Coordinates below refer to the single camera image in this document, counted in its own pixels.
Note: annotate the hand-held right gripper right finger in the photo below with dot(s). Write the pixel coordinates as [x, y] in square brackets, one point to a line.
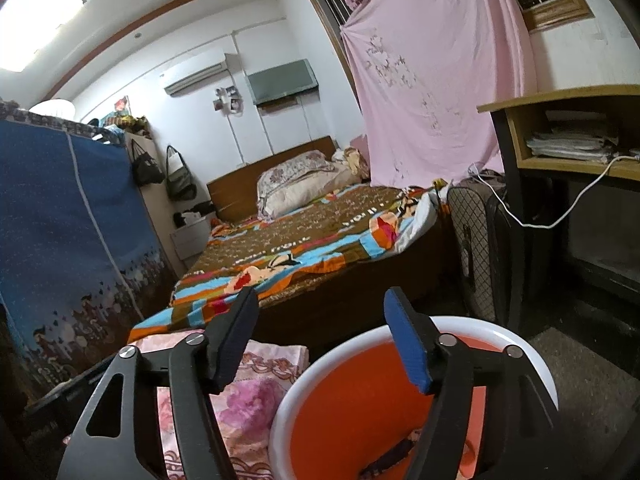
[407, 345]

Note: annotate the dark snack wrapper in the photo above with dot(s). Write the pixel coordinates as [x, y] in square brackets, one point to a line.
[395, 452]

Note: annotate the wooden bed headboard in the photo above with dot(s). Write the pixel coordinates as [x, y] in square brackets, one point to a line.
[235, 190]

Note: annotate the grey wall television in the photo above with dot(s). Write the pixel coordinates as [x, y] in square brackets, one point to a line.
[282, 82]

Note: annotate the dark quilted suitcase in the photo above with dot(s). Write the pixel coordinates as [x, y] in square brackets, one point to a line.
[480, 245]

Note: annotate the wall photos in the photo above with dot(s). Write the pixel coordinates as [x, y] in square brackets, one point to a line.
[227, 102]

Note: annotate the black hanging bag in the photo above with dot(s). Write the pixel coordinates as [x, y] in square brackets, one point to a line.
[147, 170]

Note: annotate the floral pillow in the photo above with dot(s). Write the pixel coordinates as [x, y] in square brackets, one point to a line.
[295, 177]

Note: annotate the clutter pile on cabinet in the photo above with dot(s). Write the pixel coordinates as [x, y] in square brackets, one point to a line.
[120, 120]

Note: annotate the barred window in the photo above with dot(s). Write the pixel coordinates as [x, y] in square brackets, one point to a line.
[330, 15]

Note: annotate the blue fabric wardrobe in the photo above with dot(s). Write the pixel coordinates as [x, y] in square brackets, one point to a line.
[60, 235]

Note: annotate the white wall air conditioner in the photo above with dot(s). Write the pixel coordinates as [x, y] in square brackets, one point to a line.
[195, 75]

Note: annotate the wooden desk with shelf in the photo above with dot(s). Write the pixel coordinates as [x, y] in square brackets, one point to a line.
[550, 97]

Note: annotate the orange bucket with white rim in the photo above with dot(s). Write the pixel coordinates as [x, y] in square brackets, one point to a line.
[350, 410]

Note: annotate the beige tall cabinet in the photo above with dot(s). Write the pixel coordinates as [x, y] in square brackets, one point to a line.
[155, 220]

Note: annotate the stack of papers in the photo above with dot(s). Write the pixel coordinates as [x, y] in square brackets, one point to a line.
[570, 145]

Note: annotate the green hanging bag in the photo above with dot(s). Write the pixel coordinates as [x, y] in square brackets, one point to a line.
[180, 180]

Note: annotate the square ceiling light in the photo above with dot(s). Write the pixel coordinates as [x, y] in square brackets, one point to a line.
[35, 20]

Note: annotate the white nightstand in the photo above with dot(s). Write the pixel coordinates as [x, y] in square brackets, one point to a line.
[190, 240]

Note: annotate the bed with colourful blanket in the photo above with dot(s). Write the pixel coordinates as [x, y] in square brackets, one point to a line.
[300, 240]

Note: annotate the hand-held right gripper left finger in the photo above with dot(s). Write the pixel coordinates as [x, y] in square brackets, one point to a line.
[240, 340]

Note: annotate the pink hanging sheet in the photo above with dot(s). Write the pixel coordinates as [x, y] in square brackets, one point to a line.
[440, 85]

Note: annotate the pink floral cloth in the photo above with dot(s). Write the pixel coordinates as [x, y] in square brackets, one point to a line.
[250, 410]

